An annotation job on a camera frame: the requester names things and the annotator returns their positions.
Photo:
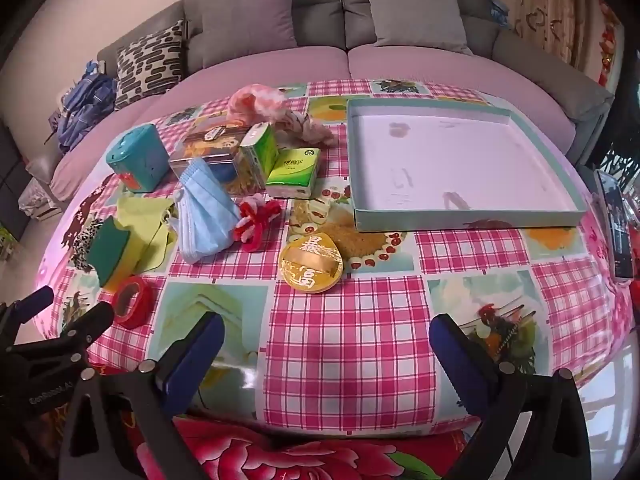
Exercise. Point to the right grey cushion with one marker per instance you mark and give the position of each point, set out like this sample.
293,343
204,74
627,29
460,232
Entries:
435,24

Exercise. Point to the red white pipe cleaner toy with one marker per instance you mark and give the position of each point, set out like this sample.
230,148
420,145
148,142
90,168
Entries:
256,214

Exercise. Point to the beige patterned scrunchie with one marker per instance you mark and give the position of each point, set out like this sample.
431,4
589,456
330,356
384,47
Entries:
304,128

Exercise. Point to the red floral blanket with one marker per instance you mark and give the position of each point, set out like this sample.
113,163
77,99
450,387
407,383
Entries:
227,451

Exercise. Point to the pink checkered tablecloth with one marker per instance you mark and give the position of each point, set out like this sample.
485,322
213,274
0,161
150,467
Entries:
357,359

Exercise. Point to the grey sofa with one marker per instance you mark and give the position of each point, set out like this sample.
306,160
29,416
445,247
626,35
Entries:
335,40

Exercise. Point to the blue clothing pile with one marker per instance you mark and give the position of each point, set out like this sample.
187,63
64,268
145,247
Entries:
84,105

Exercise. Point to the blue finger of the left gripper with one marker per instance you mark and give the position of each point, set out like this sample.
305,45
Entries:
21,311

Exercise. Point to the left grey cushion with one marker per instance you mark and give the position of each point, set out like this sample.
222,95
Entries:
223,30

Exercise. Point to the grey cushion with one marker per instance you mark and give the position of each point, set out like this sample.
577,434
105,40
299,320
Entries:
223,30
435,24

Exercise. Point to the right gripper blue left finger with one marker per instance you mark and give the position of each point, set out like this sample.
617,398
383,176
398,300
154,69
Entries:
185,363

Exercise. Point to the teal shallow tray box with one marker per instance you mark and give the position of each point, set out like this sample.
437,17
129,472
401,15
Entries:
417,165

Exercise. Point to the smartphone on stand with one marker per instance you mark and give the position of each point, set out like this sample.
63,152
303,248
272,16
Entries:
616,227

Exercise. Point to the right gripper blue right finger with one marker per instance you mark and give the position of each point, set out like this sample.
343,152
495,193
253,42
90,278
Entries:
467,365

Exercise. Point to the leopard print fabric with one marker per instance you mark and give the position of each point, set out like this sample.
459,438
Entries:
82,244

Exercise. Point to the gold round lucky token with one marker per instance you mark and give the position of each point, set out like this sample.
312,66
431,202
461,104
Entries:
311,264

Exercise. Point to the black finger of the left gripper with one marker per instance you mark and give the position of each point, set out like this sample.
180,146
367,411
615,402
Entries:
86,330

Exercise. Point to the black white patterned cushion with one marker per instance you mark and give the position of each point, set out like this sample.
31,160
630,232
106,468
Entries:
149,66

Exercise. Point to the red tape roll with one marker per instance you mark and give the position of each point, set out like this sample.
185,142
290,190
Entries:
133,303

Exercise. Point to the pink white fuzzy sock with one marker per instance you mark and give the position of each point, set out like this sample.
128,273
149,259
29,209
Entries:
256,103

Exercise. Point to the blue face mask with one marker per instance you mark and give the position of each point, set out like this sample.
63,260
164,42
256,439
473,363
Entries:
205,215

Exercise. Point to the green yellow sponge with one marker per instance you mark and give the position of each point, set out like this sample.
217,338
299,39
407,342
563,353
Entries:
114,253

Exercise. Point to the yellow green cloth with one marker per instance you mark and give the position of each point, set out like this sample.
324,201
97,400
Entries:
147,219

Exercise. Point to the teal plastic container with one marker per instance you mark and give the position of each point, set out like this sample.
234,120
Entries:
139,158

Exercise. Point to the clear box with orange print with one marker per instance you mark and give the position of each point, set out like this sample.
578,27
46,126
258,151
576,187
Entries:
219,148

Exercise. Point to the green tissue pack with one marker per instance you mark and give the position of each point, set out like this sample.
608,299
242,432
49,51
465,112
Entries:
261,150
294,173

